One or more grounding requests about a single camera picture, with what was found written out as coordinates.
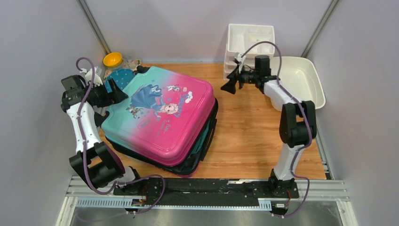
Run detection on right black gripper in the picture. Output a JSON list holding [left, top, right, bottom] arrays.
[[221, 64, 259, 94]]

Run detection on pink and teal kids suitcase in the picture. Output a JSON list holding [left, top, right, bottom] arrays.
[[101, 66, 218, 177]]

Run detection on white plastic basin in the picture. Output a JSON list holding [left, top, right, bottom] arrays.
[[264, 56, 326, 111]]

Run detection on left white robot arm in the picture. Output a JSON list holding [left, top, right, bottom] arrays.
[[61, 75, 144, 195]]

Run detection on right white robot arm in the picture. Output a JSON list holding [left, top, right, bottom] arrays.
[[221, 53, 316, 197]]

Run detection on teal polka dot plate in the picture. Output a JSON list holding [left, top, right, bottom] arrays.
[[104, 69, 135, 93]]

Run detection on floral cloth mat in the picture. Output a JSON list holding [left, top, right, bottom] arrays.
[[104, 59, 142, 78]]

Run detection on yellow bowl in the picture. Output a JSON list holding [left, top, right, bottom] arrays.
[[103, 52, 123, 68]]

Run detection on white plastic drawer organizer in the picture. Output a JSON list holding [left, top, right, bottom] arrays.
[[223, 24, 275, 80]]

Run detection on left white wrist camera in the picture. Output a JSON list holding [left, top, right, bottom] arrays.
[[80, 66, 103, 87]]

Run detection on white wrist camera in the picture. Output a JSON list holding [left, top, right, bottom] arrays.
[[80, 66, 103, 87], [234, 52, 244, 65]]

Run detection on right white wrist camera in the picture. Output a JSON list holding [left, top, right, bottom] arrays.
[[234, 52, 244, 65]]

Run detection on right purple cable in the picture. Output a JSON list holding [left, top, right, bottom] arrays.
[[241, 41, 311, 218]]

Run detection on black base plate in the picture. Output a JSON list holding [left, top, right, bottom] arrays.
[[113, 178, 299, 207]]

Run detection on aluminium rail frame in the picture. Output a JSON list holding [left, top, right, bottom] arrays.
[[56, 176, 357, 226]]

